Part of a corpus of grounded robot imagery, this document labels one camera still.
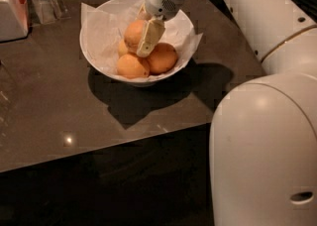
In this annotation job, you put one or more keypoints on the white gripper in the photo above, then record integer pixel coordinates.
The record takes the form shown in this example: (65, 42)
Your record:
(160, 1)

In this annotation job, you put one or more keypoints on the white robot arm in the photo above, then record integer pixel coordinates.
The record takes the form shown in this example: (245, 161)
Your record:
(263, 138)

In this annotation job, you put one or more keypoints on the hidden back orange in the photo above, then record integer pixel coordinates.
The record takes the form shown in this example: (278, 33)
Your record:
(122, 49)

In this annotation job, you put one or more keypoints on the white ceramic bowl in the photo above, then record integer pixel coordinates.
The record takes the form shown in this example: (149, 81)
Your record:
(99, 68)

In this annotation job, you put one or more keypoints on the white paper liner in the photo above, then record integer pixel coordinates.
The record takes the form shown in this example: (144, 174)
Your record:
(99, 35)

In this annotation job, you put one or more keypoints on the clear acrylic stand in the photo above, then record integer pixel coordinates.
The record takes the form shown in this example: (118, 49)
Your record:
(48, 11)

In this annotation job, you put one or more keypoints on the white appliance with orange label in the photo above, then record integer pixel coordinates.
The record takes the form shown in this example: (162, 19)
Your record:
(14, 20)

